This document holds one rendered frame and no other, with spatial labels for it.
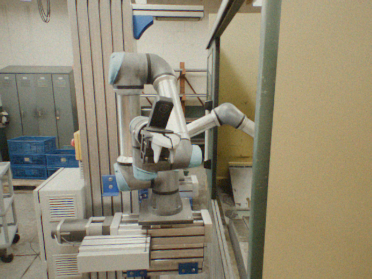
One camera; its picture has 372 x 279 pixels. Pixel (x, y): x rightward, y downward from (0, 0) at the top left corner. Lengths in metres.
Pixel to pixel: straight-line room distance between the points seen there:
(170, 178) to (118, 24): 0.67
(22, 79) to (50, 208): 4.93
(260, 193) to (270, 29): 0.41
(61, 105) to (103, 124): 4.70
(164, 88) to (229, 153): 1.92
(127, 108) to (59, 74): 4.92
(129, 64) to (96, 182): 0.60
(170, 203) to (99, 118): 0.49
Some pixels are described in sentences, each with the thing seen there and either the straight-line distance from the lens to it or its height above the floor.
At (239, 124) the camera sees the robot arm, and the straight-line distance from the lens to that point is 1.62.
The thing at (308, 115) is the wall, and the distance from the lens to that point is 0.77.
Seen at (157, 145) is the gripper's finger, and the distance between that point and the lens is 0.60.
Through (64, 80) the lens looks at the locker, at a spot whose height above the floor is 1.72.
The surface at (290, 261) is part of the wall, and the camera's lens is 0.90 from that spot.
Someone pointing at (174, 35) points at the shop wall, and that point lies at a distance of 6.21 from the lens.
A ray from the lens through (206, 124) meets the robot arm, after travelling 1.74.
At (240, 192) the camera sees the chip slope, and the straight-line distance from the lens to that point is 2.66.
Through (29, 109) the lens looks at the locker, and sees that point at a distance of 6.21.
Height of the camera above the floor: 1.70
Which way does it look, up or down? 13 degrees down
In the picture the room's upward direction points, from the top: straight up
